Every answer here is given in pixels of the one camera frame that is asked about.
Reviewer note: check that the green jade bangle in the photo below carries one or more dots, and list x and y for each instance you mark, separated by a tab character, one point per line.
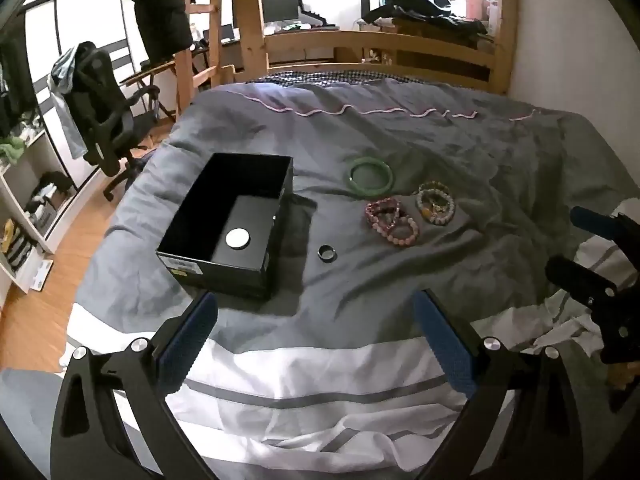
371	161

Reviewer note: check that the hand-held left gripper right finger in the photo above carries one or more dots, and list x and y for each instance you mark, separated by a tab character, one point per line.
447	345

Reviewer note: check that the light blue cloth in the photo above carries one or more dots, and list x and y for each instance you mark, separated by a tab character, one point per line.
62	105

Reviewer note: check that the green cloth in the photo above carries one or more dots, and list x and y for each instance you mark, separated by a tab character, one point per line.
10	151

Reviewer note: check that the white grey-striped bed sheet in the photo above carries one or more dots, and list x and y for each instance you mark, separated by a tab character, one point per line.
320	375

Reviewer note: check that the wooden folding table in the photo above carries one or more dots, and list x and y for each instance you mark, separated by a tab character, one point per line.
150	72

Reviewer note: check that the grey quilt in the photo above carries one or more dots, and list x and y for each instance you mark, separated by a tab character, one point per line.
400	125

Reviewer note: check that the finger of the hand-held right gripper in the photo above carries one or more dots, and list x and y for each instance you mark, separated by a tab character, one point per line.
590	220
575	277

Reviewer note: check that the pink box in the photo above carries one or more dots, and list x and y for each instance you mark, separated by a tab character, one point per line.
475	4

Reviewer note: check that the black cardboard box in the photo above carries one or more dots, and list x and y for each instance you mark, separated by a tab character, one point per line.
225	277

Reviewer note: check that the black hanging jacket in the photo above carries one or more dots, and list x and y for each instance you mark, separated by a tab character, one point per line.
160	15

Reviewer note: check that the wooden bed frame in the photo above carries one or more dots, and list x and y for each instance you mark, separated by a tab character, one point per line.
250	25

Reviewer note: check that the pile of black clothes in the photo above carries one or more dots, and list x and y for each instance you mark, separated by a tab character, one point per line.
425	10

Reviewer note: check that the white shelf unit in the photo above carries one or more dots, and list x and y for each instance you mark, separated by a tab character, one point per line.
20	200

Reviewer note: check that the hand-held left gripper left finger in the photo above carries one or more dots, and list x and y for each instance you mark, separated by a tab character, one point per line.
187	345

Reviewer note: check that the checkered bed cloth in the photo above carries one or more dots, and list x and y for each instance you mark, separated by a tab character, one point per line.
330	76

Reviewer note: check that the white round disc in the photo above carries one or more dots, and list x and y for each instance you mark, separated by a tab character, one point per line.
237	238

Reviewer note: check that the black computer monitor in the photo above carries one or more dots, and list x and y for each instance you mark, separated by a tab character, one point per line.
278	2

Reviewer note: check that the black office chair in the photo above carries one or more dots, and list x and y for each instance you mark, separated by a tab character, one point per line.
92	105

